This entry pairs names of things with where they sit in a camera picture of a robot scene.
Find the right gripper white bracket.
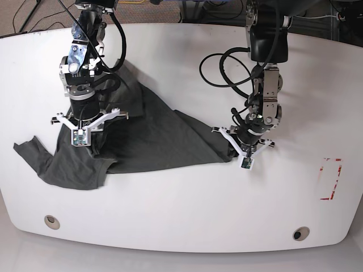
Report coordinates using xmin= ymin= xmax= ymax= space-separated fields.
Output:
xmin=50 ymin=108 xmax=129 ymax=143

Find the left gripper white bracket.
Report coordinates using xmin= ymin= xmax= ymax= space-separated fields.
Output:
xmin=212 ymin=126 xmax=275 ymax=167

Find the dark grey t-shirt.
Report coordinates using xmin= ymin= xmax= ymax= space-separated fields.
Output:
xmin=14 ymin=66 xmax=234 ymax=190

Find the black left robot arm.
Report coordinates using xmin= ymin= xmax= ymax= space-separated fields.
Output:
xmin=212 ymin=1 xmax=292 ymax=170

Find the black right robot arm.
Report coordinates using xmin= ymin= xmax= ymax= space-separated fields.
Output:
xmin=51 ymin=1 xmax=129 ymax=147

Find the red tape marking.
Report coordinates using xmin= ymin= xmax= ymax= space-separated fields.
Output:
xmin=316 ymin=158 xmax=343 ymax=201

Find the right table grommet hole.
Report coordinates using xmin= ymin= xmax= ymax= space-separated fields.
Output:
xmin=293 ymin=227 xmax=310 ymax=241

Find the table grommet hole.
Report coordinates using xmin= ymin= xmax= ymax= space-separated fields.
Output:
xmin=293 ymin=227 xmax=310 ymax=241
xmin=44 ymin=215 xmax=60 ymax=230

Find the left table grommet hole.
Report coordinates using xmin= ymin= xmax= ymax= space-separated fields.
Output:
xmin=44 ymin=215 xmax=60 ymax=230

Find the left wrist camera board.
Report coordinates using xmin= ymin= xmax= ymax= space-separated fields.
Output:
xmin=240 ymin=157 xmax=254 ymax=170

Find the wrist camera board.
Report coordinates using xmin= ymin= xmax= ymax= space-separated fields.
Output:
xmin=71 ymin=129 xmax=91 ymax=147
xmin=240 ymin=157 xmax=254 ymax=170

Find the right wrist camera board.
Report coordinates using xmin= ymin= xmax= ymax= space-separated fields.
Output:
xmin=71 ymin=129 xmax=91 ymax=147

